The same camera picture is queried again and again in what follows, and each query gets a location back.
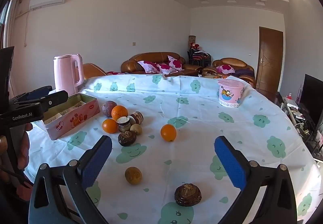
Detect person's left hand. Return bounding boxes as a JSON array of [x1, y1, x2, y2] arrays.
[[0, 123, 34, 184]]

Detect white pillow red flowers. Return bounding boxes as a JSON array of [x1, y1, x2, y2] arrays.
[[137, 61, 160, 73], [216, 64, 235, 74], [157, 63, 174, 75], [168, 56, 182, 71]]

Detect black television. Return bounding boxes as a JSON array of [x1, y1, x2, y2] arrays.
[[299, 74, 323, 136]]

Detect pink cartoon cup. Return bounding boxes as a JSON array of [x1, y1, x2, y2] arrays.
[[218, 79, 245, 108]]

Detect brown wooden door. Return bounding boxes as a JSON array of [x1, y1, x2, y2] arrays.
[[255, 26, 284, 96]]

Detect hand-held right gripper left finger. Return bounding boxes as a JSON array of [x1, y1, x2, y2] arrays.
[[28, 135, 113, 224]]

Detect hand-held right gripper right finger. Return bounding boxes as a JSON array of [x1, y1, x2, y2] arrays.
[[214, 135, 298, 224]]

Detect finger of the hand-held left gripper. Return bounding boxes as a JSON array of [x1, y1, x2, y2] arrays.
[[9, 85, 53, 102], [10, 90, 69, 116]]

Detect cloud print tablecloth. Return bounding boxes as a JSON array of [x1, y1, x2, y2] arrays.
[[25, 74, 322, 224]]

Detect pink electric kettle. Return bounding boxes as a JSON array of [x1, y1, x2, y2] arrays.
[[53, 54, 84, 95]]

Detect brown leather sofa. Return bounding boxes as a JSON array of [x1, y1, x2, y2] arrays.
[[121, 52, 202, 78]]

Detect purple blanket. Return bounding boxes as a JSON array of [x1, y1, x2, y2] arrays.
[[235, 68, 255, 78]]

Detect purple passion fruit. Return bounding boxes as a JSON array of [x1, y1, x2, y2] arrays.
[[101, 101, 118, 118]]

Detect brown striped fruit half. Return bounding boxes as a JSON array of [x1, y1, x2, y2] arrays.
[[127, 111, 144, 125]]

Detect yellow-brown passion fruit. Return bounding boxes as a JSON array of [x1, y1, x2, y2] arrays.
[[125, 167, 142, 185]]

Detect pink tin box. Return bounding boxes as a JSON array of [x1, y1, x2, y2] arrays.
[[42, 93, 101, 141]]

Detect stacked dark chairs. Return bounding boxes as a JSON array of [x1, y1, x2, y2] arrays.
[[187, 48, 212, 68]]

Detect paper leaflet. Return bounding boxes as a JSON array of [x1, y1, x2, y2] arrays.
[[44, 100, 85, 124]]

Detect orange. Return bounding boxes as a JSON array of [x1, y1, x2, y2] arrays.
[[102, 118, 119, 134], [111, 105, 129, 122], [160, 124, 177, 142]]

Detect brown leather armchair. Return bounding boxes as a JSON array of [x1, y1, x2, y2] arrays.
[[202, 58, 256, 88]]

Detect cluttered tv stand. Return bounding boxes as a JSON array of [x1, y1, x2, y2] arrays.
[[278, 93, 323, 161]]

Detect brown leather lounge seat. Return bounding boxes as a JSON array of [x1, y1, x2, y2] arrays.
[[82, 63, 108, 79]]

